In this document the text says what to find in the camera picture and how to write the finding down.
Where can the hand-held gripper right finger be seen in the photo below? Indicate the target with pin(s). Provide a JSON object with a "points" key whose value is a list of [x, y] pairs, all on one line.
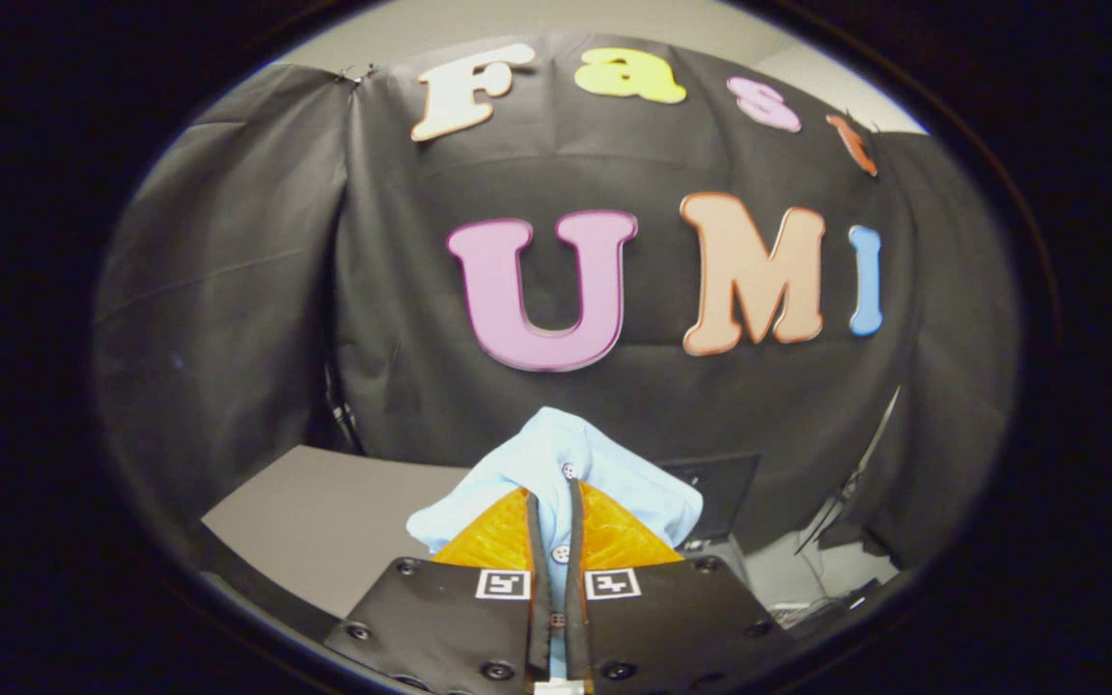
{"points": [[681, 627]]}

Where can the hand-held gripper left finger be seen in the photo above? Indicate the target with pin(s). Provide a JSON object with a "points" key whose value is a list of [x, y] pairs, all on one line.
{"points": [[440, 627]]}

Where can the dark washing machine lid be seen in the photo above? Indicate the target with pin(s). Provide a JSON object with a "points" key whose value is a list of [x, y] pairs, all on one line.
{"points": [[720, 492]]}

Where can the light blue shirt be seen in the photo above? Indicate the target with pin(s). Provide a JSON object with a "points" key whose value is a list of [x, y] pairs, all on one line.
{"points": [[537, 454]]}

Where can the small cabinet with white door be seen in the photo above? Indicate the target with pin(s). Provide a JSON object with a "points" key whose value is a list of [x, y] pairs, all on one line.
{"points": [[324, 512]]}

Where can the thin metal stand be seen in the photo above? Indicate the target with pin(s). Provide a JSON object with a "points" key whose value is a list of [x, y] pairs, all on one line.
{"points": [[855, 483]]}

